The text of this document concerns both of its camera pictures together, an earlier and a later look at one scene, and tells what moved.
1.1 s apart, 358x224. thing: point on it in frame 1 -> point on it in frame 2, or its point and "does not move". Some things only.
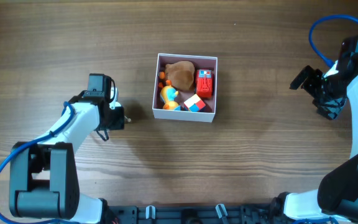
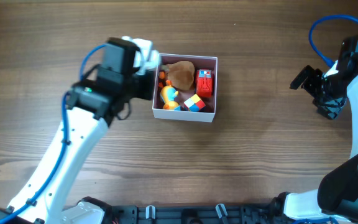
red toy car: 204,81 does not move
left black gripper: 119,123 -> 147,91
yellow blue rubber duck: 168,94 does not move
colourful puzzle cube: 194,103 does not move
